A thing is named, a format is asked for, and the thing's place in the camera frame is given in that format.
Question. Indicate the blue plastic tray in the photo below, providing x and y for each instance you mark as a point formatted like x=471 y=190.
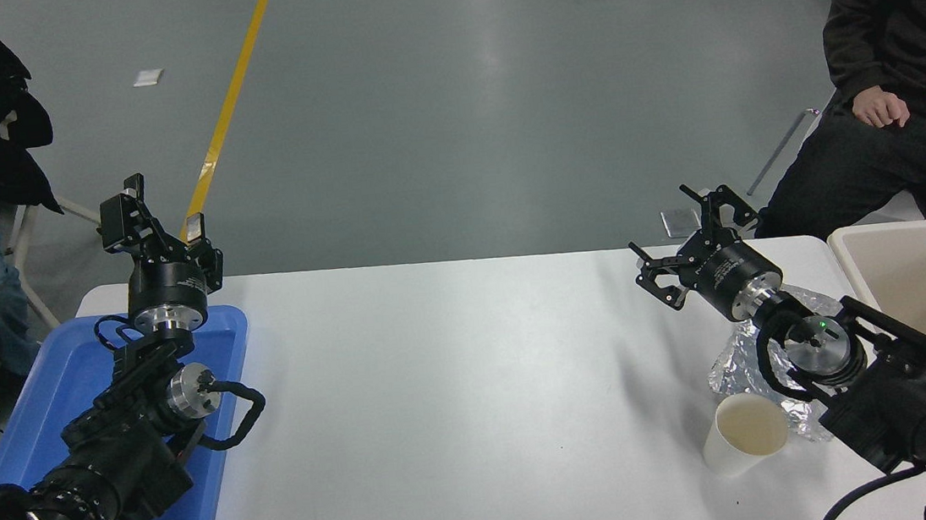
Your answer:
x=218 y=360

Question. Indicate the white chair frame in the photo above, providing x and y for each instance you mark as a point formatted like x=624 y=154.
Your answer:
x=24 y=243

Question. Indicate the metal floor plate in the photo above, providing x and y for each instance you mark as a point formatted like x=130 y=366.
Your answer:
x=679 y=224

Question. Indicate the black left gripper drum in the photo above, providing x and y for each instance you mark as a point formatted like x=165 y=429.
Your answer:
x=168 y=284

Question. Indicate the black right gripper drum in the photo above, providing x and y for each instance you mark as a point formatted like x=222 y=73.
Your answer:
x=729 y=268

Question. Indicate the person with badge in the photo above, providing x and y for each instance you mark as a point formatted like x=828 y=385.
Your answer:
x=889 y=7

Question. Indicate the crumpled silver foil tray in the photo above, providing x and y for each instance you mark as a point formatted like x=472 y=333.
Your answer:
x=736 y=365

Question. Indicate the thin metal rod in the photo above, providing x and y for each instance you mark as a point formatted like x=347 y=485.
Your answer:
x=784 y=148

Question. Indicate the person's right hand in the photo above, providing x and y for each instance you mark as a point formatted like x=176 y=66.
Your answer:
x=880 y=106

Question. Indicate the white paper cup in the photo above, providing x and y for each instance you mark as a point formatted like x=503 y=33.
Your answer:
x=743 y=437

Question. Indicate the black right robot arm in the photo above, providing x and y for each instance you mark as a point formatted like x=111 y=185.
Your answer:
x=911 y=412

